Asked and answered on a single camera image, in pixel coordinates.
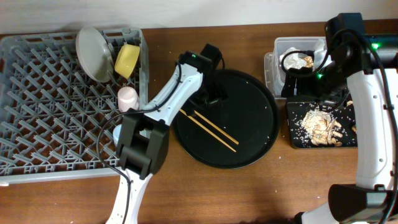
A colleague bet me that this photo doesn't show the wooden chopstick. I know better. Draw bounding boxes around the wooden chopstick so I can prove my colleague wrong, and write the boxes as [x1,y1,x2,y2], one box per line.
[180,110,236,152]
[194,110,239,145]

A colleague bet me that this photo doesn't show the lower wooden chopstick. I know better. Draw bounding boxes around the lower wooden chopstick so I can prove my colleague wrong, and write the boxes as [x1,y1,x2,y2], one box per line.
[180,110,236,152]

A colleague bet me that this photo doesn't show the clear plastic bin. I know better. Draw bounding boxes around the clear plastic bin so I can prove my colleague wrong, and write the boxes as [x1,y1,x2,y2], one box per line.
[264,37,326,100]

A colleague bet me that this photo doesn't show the black rectangular tray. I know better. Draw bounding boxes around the black rectangular tray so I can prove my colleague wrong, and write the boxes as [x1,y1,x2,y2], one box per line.
[286,96,358,149]

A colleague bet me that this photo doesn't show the food scraps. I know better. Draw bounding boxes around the food scraps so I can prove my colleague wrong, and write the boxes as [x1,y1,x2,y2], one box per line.
[300,88,356,147]

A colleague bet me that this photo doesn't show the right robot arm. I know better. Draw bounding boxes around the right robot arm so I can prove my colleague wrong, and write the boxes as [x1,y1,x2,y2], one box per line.
[282,12,397,223]

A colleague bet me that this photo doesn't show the grey plate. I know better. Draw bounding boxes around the grey plate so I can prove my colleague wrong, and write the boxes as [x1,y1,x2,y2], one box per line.
[75,26,114,83]

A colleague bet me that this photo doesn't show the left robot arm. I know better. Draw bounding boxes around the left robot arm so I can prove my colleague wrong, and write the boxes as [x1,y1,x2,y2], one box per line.
[107,44,226,223]

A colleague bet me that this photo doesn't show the upper wooden chopstick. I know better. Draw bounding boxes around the upper wooden chopstick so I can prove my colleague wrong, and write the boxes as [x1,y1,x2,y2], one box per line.
[194,110,239,145]

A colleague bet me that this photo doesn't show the round black tray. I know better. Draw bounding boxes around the round black tray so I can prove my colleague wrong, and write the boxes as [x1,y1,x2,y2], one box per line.
[173,70,280,169]

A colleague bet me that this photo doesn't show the yellow bowl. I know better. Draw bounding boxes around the yellow bowl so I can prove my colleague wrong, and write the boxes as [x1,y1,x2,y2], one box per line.
[114,44,140,79]

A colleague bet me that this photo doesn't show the grey dishwasher rack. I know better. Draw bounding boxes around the grey dishwasher rack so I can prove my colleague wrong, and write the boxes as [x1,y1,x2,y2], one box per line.
[1,28,149,185]

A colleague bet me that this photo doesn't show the blue cup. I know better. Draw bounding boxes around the blue cup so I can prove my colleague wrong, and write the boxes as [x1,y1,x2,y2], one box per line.
[113,124,121,146]

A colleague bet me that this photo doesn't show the white paper waste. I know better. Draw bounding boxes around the white paper waste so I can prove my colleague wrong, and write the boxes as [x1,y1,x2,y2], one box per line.
[284,53,313,70]

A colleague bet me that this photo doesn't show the pink cup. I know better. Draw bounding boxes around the pink cup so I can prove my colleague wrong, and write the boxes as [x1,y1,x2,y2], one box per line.
[118,86,139,113]

